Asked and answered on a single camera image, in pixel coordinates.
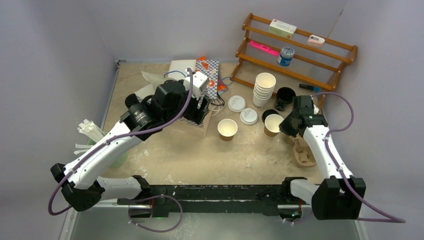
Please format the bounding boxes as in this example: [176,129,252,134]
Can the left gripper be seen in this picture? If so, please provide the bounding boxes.
[163,85,210,125]

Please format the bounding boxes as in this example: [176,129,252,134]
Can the brown paper cup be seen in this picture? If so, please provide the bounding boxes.
[263,114,284,137]
[217,118,238,142]

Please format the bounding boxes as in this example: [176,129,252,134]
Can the checkered paper bag blue handles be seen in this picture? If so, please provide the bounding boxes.
[137,67,215,139]

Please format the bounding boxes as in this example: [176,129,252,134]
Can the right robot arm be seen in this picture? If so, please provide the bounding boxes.
[279,95,366,220]

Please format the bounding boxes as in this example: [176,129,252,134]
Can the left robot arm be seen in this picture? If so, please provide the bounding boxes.
[50,77,210,212]

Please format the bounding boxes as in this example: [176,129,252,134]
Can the dark paper cup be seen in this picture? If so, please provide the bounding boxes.
[274,87,296,111]

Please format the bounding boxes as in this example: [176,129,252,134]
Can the black blue marker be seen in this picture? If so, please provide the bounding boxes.
[298,83,321,92]

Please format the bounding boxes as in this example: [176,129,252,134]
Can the white cup lid far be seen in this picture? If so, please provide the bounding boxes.
[228,95,246,113]

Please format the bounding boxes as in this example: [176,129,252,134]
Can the white cup lid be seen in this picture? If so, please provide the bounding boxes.
[239,108,259,126]
[228,95,246,113]

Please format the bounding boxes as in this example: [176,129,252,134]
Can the black lids by cups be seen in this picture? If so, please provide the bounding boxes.
[261,109,280,123]

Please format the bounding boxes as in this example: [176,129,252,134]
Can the stack of pulp carriers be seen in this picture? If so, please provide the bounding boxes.
[292,137,317,168]

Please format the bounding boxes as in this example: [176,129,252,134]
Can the white cup lid near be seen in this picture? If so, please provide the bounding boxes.
[239,108,259,126]

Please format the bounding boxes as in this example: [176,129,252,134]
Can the stack of white paper cups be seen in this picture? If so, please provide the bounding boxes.
[252,72,277,109]

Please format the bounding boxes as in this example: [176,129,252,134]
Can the blue white jar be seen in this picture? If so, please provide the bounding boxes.
[277,46,295,67]

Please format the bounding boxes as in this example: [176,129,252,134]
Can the wooden shelf rack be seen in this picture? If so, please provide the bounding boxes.
[230,13,358,92]

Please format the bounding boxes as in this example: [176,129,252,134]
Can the stack of black lids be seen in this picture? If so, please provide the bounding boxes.
[124,93,140,109]

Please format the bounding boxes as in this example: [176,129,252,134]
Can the white pink small device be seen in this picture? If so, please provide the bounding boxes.
[307,34,326,48]

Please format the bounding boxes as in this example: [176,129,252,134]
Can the pink highlighter pen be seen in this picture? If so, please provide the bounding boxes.
[249,40,280,57]

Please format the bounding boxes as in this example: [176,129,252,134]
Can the white green box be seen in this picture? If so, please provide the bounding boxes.
[268,19,297,39]

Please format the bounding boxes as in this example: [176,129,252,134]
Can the wrapped white straws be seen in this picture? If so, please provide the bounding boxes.
[73,119,106,155]

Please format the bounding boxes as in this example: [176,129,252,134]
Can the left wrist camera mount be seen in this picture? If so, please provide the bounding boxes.
[192,71,209,100]

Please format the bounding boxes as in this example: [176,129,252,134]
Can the black aluminium base frame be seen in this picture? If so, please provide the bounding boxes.
[69,183,319,221]

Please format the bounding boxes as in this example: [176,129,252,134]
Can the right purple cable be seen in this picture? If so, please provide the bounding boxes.
[283,92,407,226]

